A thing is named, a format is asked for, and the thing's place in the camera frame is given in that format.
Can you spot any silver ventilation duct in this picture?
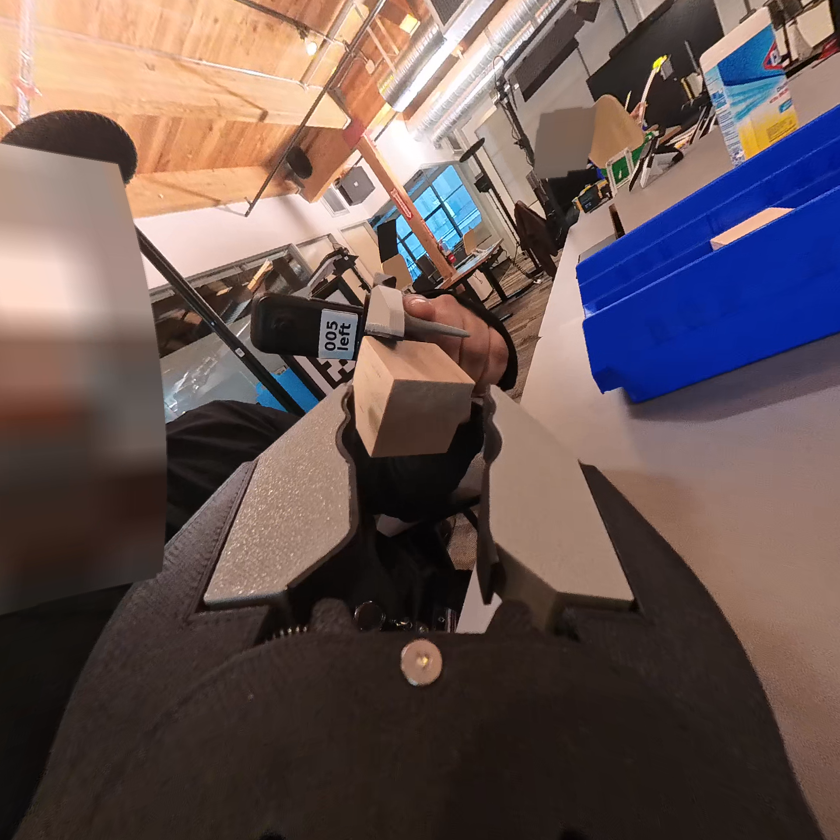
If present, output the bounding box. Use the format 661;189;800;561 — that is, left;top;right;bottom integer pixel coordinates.
408;0;595;143
379;0;463;114

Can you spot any large blue plastic bin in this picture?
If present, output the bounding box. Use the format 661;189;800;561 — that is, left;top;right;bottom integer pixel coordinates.
575;105;840;404

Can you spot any orange-red diagonal column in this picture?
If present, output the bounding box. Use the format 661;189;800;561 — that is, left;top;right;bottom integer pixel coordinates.
343;123;462;282

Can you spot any black wall screen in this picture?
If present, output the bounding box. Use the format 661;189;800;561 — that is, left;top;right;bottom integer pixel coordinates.
585;0;726;127

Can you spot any white wipes canister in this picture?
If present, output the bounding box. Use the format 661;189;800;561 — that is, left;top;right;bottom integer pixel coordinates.
698;9;801;166

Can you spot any large light wooden cube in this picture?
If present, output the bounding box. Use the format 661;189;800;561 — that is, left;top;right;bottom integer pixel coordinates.
709;206;795;252

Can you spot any medium wooden cube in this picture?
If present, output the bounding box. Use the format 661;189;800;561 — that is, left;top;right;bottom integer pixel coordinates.
352;338;475;459

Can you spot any black round disc on pole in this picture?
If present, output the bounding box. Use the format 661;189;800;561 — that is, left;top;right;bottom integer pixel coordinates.
0;109;324;416

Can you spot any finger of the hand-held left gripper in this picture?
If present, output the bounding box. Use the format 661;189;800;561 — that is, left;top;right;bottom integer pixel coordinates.
364;285;412;347

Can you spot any person's left hand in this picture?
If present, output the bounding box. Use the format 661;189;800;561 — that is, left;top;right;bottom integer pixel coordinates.
402;293;513;396

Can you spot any wooden top standing table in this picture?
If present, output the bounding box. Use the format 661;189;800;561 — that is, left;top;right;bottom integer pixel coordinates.
451;244;509;304

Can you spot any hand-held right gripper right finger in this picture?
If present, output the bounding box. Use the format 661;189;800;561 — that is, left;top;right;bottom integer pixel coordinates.
474;387;636;631

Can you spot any blue-lit window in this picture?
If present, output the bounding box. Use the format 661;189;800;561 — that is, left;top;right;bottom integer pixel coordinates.
369;164;484;278

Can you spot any black wall speaker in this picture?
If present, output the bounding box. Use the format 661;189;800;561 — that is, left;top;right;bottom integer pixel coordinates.
336;165;377;205

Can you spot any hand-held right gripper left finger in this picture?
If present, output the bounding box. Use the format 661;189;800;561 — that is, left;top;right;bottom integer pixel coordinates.
203;387;361;608

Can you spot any person's black clothing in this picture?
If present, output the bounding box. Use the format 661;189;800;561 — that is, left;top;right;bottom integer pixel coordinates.
164;399;309;539

